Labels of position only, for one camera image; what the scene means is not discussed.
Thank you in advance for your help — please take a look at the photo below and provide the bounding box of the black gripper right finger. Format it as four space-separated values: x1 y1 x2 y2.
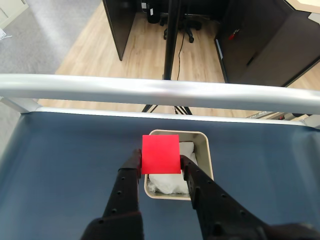
179 154 270 240

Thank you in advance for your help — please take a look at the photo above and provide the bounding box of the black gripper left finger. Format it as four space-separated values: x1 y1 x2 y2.
81 148 145 240

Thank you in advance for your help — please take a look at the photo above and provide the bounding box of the red cube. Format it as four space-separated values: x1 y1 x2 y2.
140 134 182 175

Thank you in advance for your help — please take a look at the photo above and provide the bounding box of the square metal box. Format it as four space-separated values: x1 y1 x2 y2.
144 129 215 202

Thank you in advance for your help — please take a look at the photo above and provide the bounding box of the white tissue paper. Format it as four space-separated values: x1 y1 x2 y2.
147 141 197 195

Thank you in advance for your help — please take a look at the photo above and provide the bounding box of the dark table mat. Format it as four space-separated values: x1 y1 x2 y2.
0 111 320 240

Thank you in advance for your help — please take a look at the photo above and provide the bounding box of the grey labelled equipment base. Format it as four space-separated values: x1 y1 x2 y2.
246 109 313 121

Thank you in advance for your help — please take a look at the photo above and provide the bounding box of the black tripod stand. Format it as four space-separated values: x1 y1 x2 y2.
141 0 193 116

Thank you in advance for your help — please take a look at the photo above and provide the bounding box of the dark brown cabinet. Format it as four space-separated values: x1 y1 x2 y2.
214 0 320 88

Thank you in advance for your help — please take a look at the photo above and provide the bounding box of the small red tag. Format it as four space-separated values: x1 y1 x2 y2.
228 28 241 41

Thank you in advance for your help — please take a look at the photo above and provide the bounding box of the black waste bin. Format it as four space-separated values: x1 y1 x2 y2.
146 1 161 25

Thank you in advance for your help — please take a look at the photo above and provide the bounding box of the black office chair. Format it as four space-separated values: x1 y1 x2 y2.
159 12 204 44

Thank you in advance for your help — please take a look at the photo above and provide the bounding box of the white cabinet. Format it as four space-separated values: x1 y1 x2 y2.
0 0 30 30

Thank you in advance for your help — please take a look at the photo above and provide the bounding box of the light wooden desk top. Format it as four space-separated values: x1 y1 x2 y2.
284 0 320 14

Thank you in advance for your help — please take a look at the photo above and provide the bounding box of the silver cart handle rail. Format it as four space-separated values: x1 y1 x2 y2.
0 73 320 131

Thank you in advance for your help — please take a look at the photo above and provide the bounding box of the thin black floor cable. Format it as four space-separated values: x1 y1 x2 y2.
175 31 186 81

